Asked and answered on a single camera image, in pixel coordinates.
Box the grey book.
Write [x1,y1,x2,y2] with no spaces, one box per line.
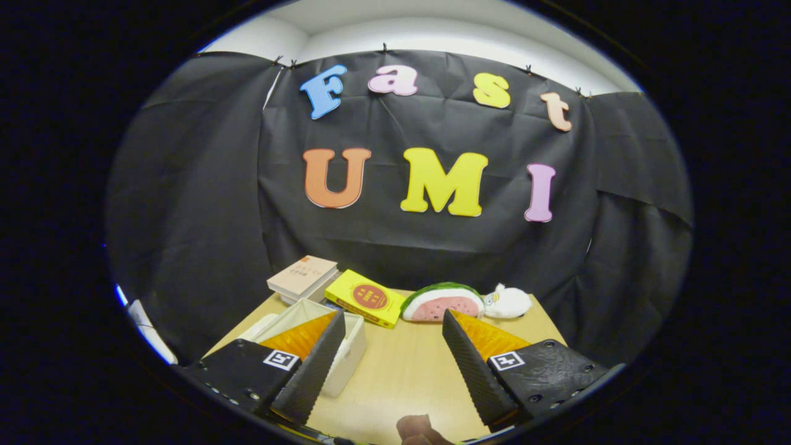
[281,269,342,307]

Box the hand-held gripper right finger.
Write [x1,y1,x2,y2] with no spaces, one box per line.
[442,309,625,433]

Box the white storage box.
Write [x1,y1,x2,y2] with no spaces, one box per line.
[250,299,366,398]

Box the watermelon slice plush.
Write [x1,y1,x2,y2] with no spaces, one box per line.
[400,282,486,323]

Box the yellow book with red circle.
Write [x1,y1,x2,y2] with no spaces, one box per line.
[324,269,407,329]

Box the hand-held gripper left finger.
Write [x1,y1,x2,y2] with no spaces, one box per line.
[179,309,347,427]

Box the white plush toy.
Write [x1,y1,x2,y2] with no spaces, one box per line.
[482,283,533,320]

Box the beige book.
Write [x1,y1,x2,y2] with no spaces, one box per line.
[267,255,339,302]

